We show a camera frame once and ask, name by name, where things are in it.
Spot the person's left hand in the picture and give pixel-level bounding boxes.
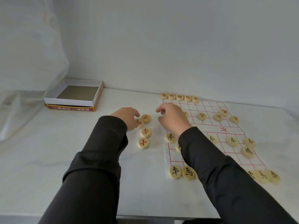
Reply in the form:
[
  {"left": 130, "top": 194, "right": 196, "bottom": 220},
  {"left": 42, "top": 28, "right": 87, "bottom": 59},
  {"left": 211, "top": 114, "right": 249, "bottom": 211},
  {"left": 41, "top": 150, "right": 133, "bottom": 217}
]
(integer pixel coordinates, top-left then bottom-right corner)
[{"left": 110, "top": 107, "right": 141, "bottom": 132}]

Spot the person's left forearm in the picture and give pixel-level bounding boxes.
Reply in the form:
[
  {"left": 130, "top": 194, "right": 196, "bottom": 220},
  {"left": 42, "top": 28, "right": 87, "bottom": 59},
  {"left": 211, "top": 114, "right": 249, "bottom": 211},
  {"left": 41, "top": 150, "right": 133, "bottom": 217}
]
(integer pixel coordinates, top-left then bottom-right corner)
[{"left": 38, "top": 115, "right": 128, "bottom": 224}]

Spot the sheer white curtain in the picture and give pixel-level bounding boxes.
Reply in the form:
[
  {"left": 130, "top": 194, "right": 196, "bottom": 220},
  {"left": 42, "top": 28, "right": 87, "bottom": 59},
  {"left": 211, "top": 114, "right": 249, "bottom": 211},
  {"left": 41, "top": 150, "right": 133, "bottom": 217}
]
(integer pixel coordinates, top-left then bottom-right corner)
[{"left": 0, "top": 0, "right": 70, "bottom": 141}]

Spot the grey desk drawer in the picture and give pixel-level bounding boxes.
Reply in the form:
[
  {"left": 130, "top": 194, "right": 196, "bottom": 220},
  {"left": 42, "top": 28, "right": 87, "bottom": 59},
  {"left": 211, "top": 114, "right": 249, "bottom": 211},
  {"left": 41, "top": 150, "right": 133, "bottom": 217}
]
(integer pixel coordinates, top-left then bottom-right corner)
[{"left": 116, "top": 215, "right": 196, "bottom": 224}]

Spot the person's right forearm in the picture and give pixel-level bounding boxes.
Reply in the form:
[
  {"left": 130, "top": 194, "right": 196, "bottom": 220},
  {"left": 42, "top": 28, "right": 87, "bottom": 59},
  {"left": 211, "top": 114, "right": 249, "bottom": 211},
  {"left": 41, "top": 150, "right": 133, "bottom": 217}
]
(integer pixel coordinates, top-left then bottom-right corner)
[{"left": 178, "top": 126, "right": 298, "bottom": 224}]

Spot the red grid xiangqi board sheet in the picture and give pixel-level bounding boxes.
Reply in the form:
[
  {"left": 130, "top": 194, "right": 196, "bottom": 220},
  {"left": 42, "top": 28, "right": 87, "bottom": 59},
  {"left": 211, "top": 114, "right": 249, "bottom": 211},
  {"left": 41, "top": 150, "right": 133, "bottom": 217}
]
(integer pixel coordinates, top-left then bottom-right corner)
[{"left": 162, "top": 99, "right": 267, "bottom": 182}]

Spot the person's right hand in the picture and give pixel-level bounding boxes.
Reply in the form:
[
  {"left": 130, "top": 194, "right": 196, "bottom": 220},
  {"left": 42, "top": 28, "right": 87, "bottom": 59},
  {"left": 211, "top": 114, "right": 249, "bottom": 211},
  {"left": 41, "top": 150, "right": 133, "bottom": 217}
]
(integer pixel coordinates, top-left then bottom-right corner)
[{"left": 155, "top": 102, "right": 193, "bottom": 137}]

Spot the white cardboard box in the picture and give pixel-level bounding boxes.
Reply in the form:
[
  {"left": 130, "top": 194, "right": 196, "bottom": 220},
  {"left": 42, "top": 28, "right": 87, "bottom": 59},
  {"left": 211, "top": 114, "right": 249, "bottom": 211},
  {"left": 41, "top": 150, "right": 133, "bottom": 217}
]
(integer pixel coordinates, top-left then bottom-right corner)
[{"left": 43, "top": 78, "right": 104, "bottom": 112}]

